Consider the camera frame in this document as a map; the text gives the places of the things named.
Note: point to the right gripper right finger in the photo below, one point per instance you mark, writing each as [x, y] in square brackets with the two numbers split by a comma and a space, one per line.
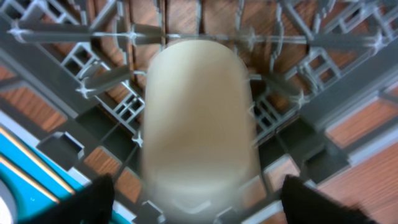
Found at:
[303, 205]

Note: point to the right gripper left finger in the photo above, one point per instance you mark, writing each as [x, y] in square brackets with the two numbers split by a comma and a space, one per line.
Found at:
[93, 204]

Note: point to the wooden chopstick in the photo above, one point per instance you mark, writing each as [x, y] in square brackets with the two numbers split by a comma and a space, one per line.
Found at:
[27, 178]
[37, 160]

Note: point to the white paper cup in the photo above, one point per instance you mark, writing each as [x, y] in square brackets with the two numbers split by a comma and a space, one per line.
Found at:
[198, 131]

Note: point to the grey dishwasher rack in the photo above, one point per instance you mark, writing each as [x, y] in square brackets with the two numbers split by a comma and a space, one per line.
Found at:
[322, 76]

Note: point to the teal plastic tray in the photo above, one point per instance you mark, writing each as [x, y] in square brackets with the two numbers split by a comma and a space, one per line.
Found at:
[33, 189]

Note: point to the grey bowl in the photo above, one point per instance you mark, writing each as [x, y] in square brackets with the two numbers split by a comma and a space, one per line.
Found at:
[8, 205]

